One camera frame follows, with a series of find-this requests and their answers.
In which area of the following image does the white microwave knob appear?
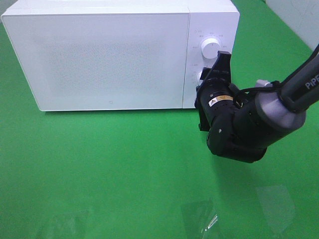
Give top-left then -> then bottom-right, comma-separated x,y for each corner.
201,36 -> 222,59
196,71 -> 203,86

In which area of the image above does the white microwave door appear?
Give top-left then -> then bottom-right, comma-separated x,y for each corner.
2,13 -> 188,111

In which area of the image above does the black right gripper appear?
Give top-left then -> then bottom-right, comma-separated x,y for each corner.
194,51 -> 234,131

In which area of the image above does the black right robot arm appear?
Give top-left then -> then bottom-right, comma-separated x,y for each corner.
194,49 -> 319,163

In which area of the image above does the white microwave oven body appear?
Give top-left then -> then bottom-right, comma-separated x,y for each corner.
1,0 -> 240,109

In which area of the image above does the black camera cable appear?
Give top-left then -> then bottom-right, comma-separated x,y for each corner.
233,81 -> 282,109

